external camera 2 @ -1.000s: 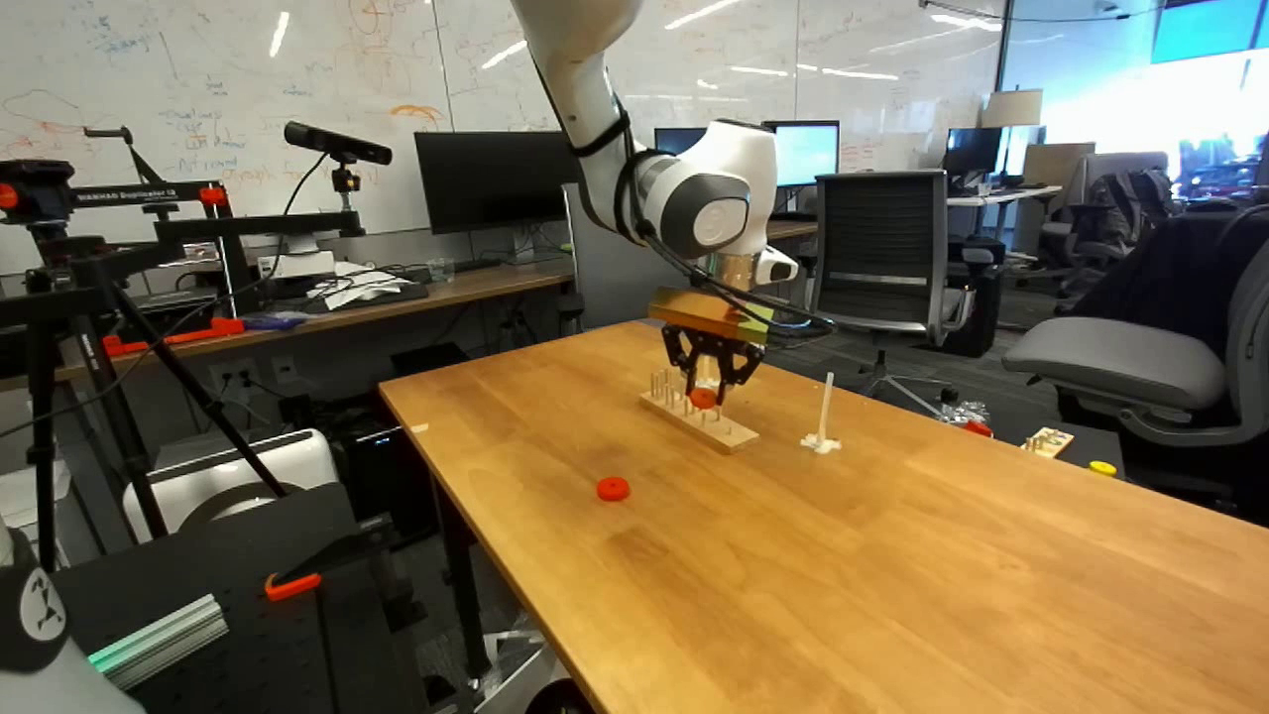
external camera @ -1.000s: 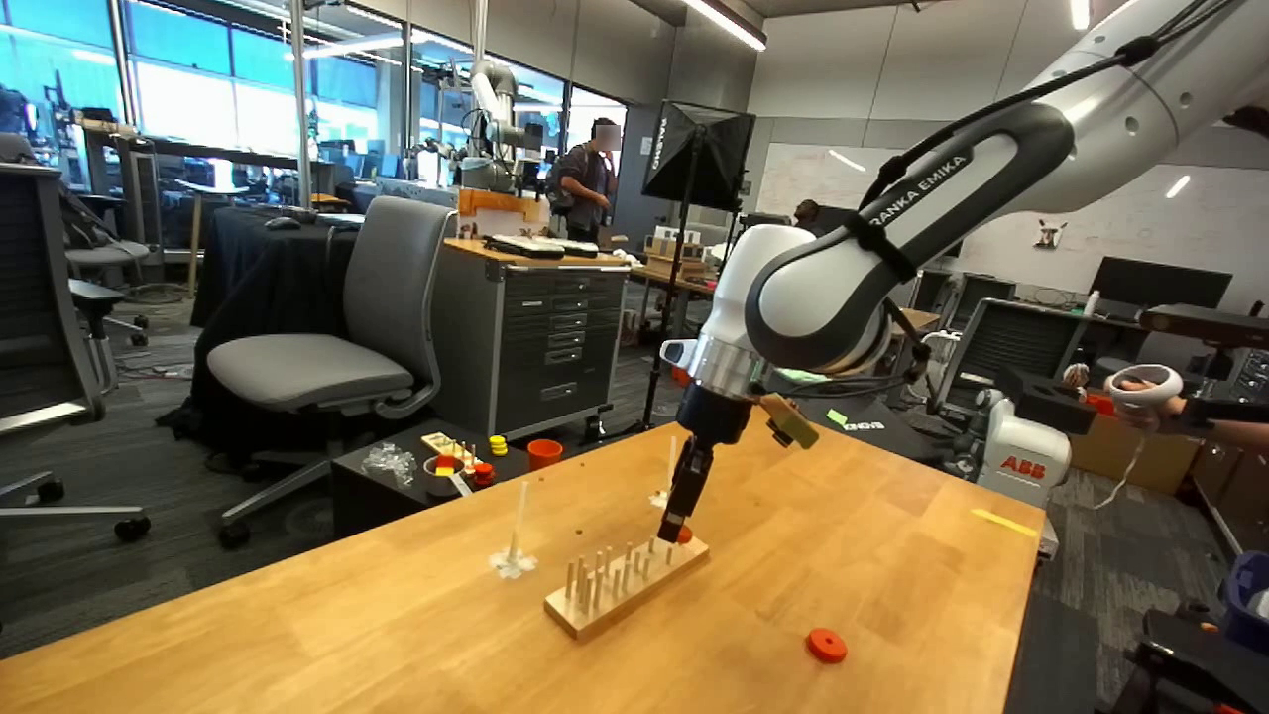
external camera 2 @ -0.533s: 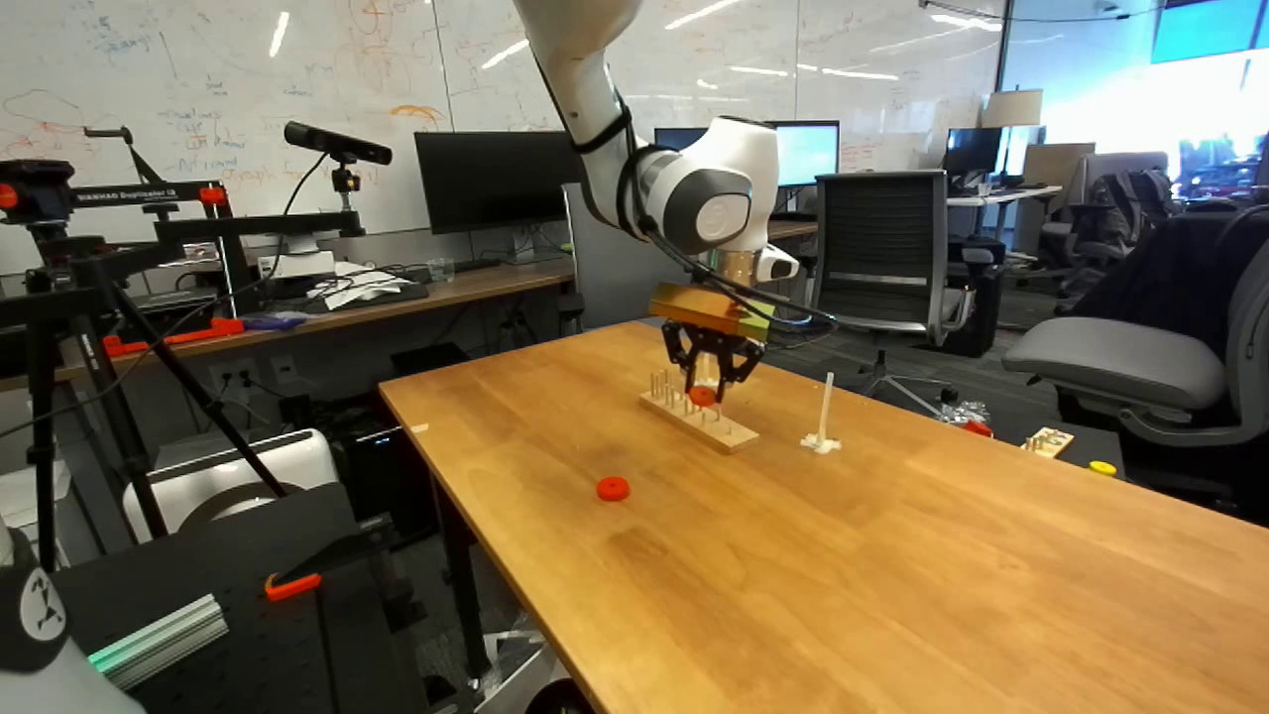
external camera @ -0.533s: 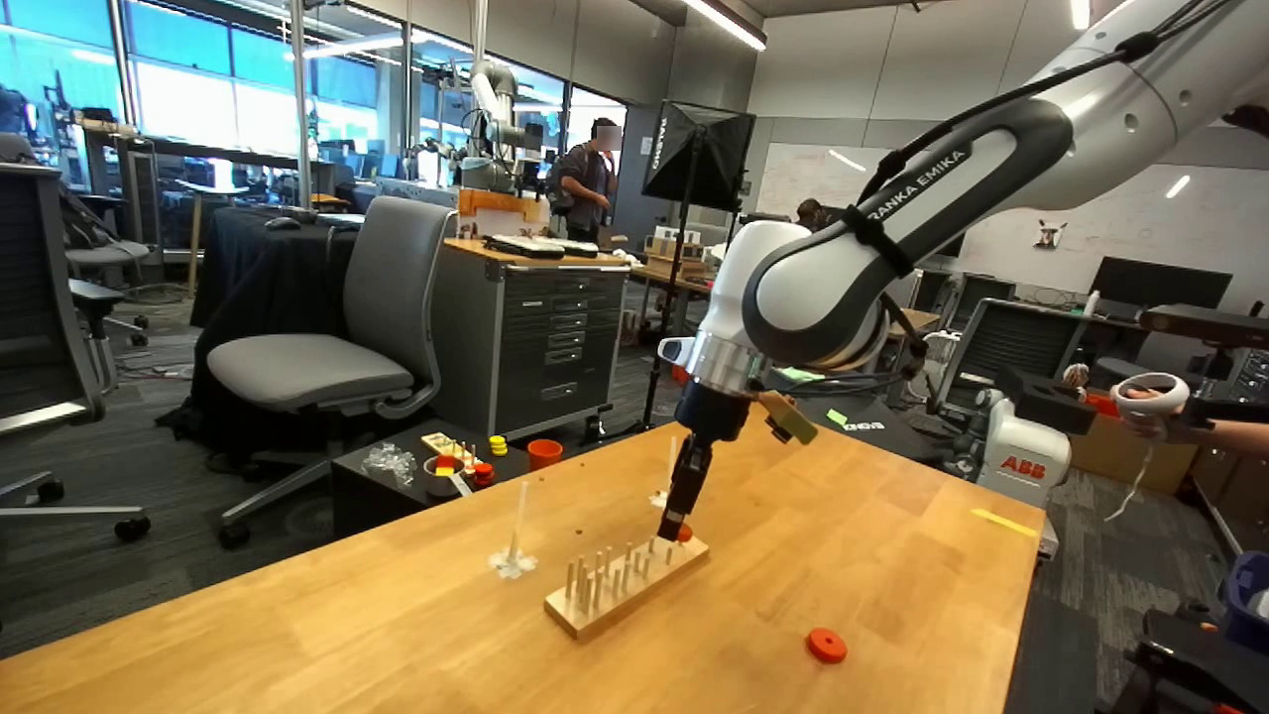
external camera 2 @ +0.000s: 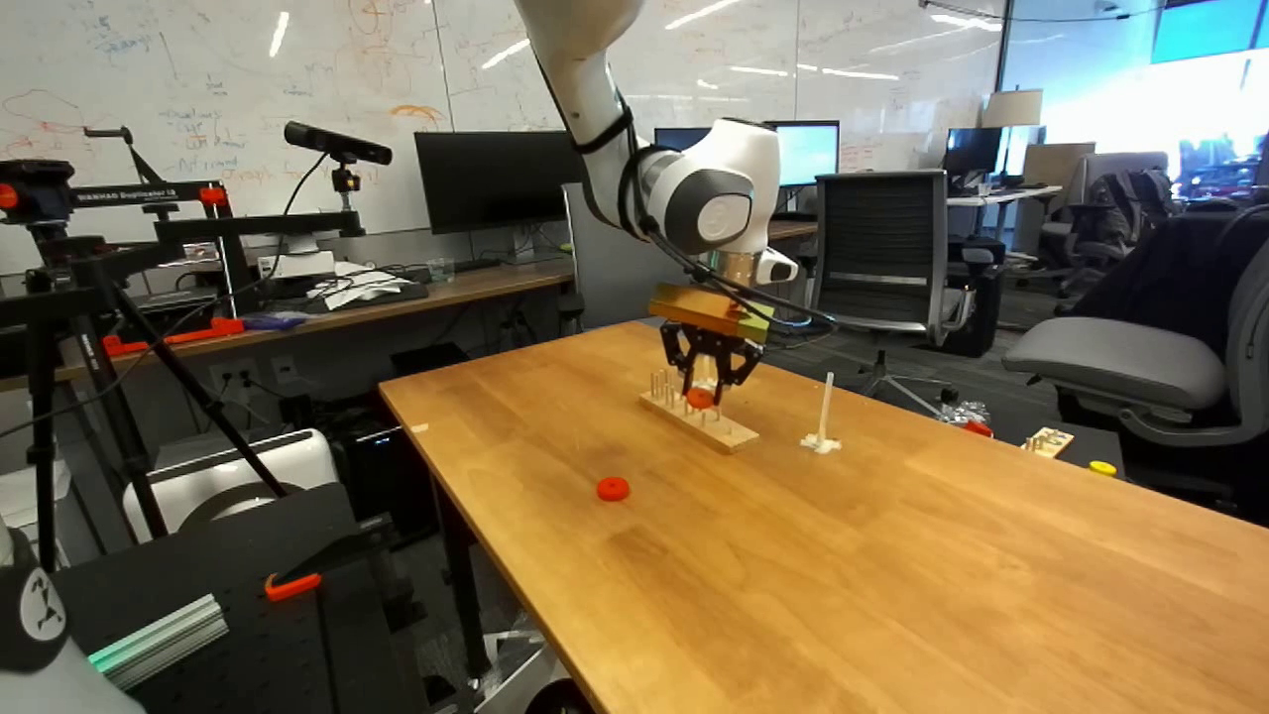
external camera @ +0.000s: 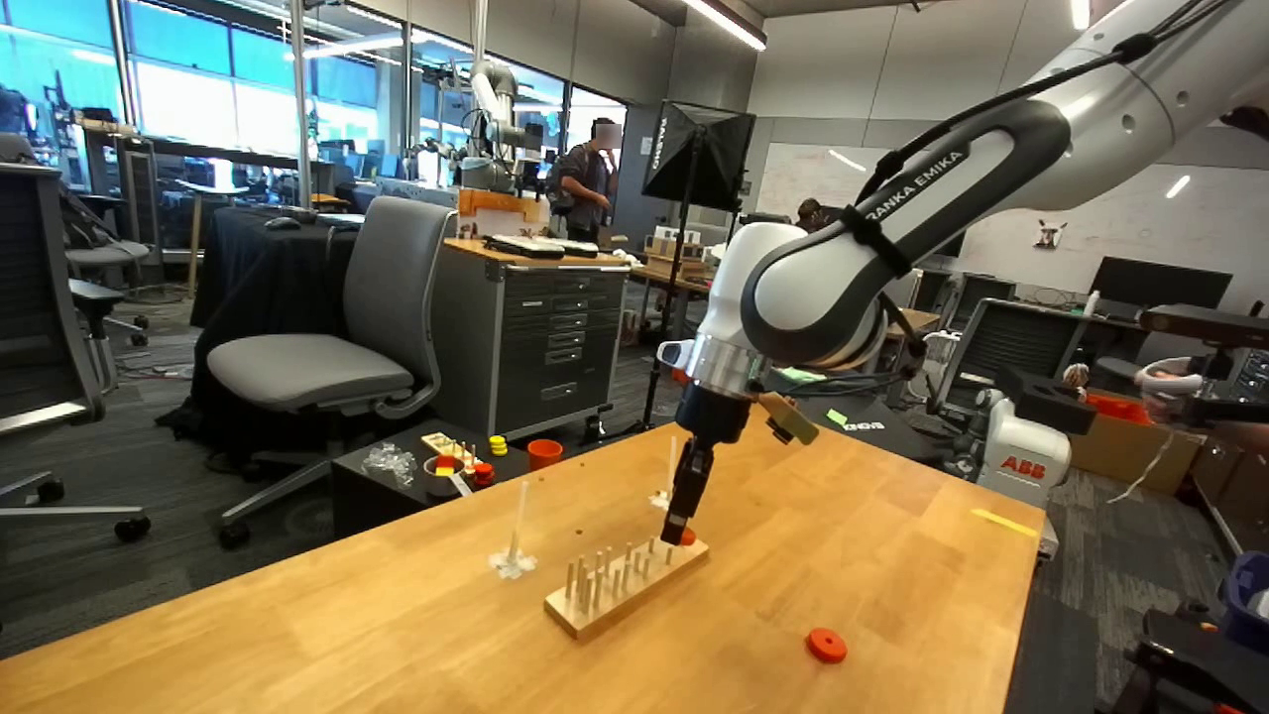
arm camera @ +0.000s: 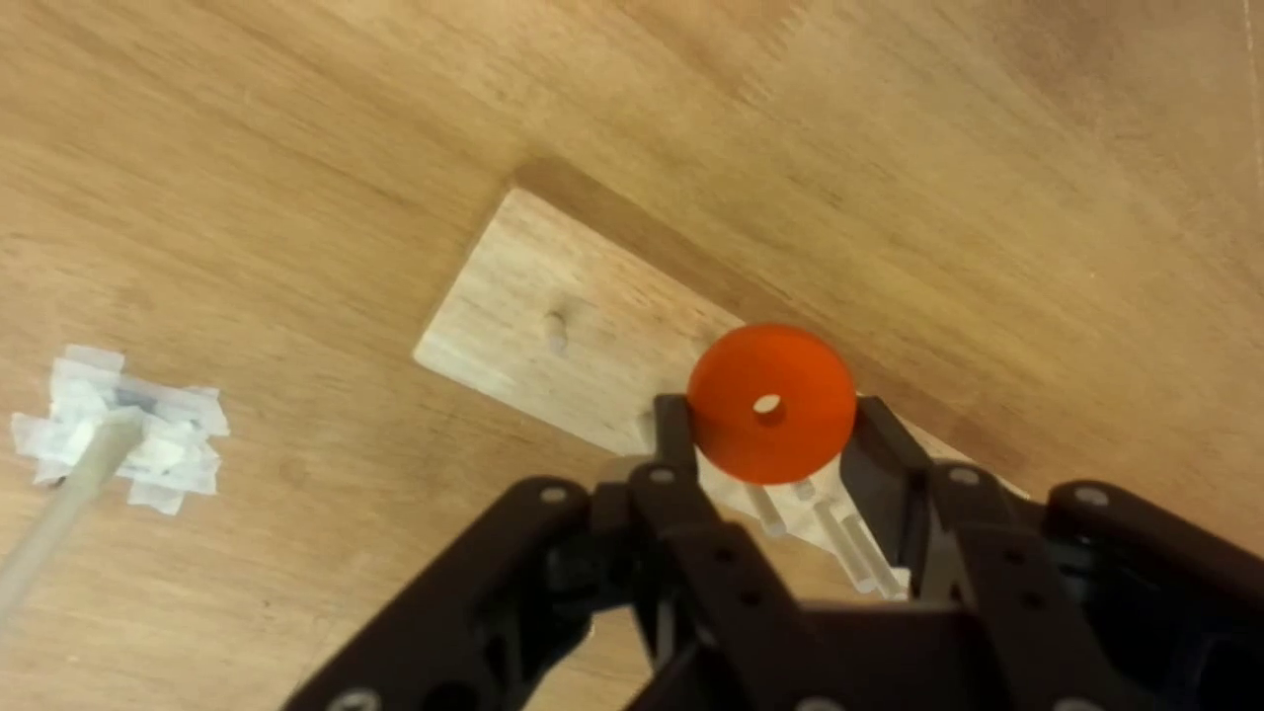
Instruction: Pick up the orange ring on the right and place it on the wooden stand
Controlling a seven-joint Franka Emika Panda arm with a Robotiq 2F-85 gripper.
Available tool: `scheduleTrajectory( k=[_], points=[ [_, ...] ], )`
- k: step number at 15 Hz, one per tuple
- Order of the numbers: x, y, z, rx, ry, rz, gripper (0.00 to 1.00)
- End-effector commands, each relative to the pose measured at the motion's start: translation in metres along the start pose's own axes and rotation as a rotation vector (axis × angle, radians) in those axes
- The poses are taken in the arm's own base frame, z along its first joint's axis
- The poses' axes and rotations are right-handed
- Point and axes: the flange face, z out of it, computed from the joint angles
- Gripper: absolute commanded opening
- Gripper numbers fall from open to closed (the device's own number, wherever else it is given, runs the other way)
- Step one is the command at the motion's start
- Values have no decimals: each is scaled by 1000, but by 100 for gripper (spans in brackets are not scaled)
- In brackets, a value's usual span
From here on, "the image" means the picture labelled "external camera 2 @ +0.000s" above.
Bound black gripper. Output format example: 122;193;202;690
659;322;767;407

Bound wooden stand with clear pegs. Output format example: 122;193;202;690
638;367;766;455

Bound white peg stand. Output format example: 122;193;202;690
797;367;845;461

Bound grey office chair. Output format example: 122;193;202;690
561;184;689;332
1000;234;1269;529

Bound black mesh office chair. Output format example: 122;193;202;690
806;170;954;337

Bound lit computer monitor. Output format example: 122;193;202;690
766;114;845;189

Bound wooden office desk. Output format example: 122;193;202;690
93;259;580;367

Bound black computer monitor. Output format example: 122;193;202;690
412;125;588;236

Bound black table leg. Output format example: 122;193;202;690
432;480;495;687

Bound tan card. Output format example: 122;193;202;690
1015;426;1079;465

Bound white crumpled papers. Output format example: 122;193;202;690
306;267;417;318

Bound beige lamp shade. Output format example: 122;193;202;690
979;86;1046;131

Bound blue small object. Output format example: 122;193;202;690
243;308;307;337

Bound white box appliance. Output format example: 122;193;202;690
118;426;341;546

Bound orange black bar clamp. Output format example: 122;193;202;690
257;510;405;607

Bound red bar clamp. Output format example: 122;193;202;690
100;312;249;363

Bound dark grey cart top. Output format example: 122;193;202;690
51;480;399;714

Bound black rig with red knobs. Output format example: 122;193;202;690
0;123;368;329

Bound aluminium bar with green light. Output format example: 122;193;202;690
80;590;229;695

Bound black cap with logo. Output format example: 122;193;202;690
0;522;76;675

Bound tan wrist camera box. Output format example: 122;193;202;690
645;284;777;341

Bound black bar camera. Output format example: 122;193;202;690
282;120;397;170

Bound blue wall screen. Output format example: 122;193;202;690
1146;0;1269;67

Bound black camera tripod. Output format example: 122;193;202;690
14;252;293;575

